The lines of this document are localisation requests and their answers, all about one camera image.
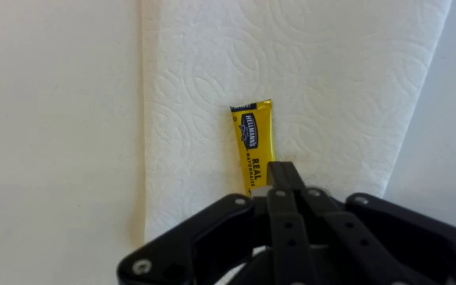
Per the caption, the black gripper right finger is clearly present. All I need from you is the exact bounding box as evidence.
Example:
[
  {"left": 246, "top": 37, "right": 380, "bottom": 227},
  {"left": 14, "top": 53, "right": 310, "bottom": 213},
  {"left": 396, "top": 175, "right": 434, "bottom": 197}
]
[{"left": 266, "top": 161, "right": 456, "bottom": 285}]

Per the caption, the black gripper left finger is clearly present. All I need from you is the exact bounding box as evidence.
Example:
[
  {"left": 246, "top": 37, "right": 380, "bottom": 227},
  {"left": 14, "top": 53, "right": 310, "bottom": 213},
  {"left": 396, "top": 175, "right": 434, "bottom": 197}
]
[{"left": 116, "top": 194, "right": 269, "bottom": 285}]

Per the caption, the yellow mayonnaise sachet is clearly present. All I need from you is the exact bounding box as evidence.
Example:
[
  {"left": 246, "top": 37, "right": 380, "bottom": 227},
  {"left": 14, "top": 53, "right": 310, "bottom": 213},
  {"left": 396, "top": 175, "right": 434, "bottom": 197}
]
[{"left": 230, "top": 99, "right": 276, "bottom": 193}]

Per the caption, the white paper towel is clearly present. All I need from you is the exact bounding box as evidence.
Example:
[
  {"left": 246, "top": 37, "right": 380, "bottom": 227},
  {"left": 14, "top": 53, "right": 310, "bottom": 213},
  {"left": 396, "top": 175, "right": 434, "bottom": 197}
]
[{"left": 141, "top": 0, "right": 453, "bottom": 238}]

